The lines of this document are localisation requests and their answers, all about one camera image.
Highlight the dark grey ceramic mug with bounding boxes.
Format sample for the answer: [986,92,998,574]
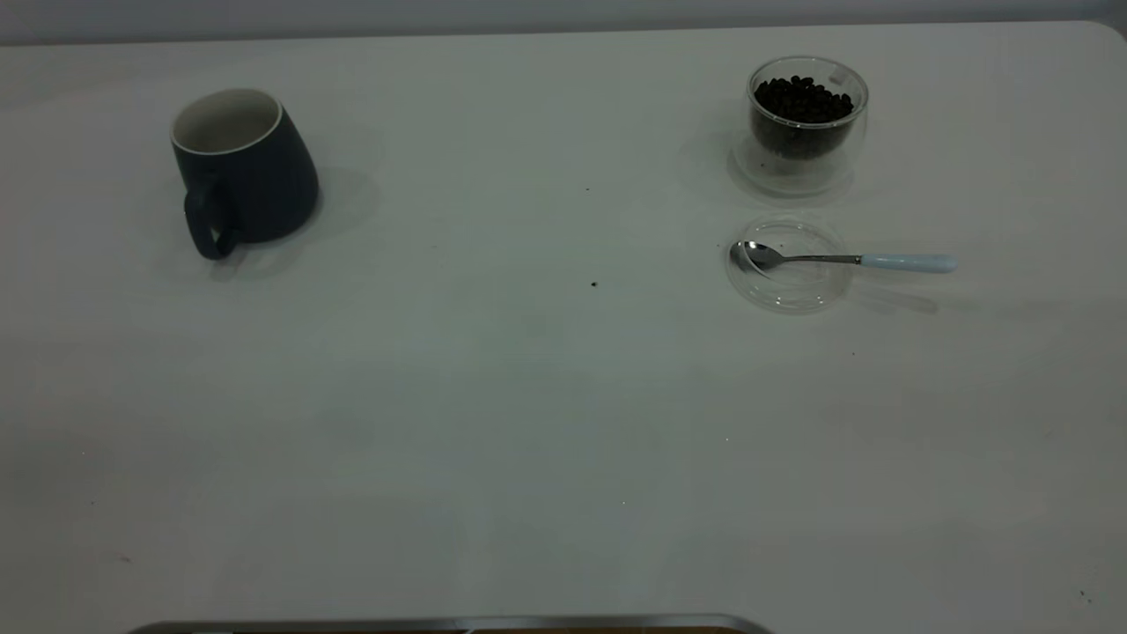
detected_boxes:
[170,87,320,261]

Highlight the metal spoon light blue handle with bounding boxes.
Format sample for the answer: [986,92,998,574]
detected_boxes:
[730,240,959,275]

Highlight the clear round glass lid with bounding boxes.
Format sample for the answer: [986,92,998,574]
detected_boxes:
[726,217,855,314]

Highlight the coffee beans heap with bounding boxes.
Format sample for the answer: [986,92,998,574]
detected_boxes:
[753,76,855,161]

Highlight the clear double-wall glass bowl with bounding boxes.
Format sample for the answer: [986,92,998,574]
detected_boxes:
[727,55,871,198]

